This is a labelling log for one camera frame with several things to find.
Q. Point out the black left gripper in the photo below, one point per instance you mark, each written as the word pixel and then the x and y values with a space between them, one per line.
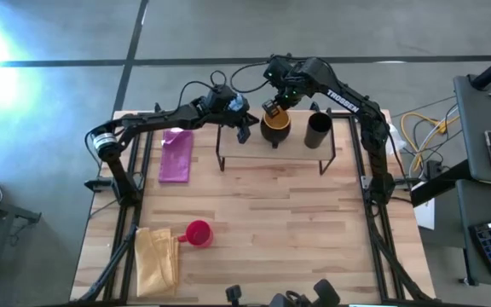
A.
pixel 217 104

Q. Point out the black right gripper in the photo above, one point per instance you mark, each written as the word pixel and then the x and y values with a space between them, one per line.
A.
pixel 298 87

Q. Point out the brown mug with yellow inside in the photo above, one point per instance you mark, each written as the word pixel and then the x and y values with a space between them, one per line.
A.
pixel 275 130

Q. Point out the tall black cup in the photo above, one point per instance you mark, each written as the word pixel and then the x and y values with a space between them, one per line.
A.
pixel 317 130

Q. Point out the red plastic mug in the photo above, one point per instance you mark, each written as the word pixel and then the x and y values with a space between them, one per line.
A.
pixel 198 233

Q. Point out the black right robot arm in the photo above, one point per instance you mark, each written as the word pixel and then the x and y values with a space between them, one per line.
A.
pixel 348 100

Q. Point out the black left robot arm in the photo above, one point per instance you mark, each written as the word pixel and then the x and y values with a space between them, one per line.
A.
pixel 151 121

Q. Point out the wooden shelf with black legs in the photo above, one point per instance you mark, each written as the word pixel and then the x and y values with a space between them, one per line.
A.
pixel 256 147

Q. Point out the white paper scrap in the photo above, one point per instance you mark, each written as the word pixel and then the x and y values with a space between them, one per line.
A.
pixel 176 129

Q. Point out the purple cloth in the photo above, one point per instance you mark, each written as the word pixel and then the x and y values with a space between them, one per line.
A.
pixel 176 155

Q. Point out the yellow folded cloth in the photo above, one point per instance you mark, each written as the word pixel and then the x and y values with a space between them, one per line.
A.
pixel 156 264

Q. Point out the black power adapter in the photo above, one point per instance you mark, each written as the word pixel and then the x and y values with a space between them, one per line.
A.
pixel 433 169

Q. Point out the small black box device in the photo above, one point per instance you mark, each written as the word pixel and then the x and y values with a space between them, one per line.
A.
pixel 233 295

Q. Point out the black support beam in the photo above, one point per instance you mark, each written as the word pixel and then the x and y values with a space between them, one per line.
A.
pixel 441 184

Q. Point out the white paper sheet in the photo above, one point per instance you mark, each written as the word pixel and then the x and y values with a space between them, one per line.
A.
pixel 425 215

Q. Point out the black rounded device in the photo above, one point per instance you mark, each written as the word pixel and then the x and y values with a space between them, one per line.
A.
pixel 325 294

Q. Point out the grey desk top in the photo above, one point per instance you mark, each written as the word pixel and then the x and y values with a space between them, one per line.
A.
pixel 471 140

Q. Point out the dark grey keyboard desk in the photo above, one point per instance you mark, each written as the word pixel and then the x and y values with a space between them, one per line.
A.
pixel 469 209

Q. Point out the black metal table frame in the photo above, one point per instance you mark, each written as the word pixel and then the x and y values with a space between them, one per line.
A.
pixel 339 114

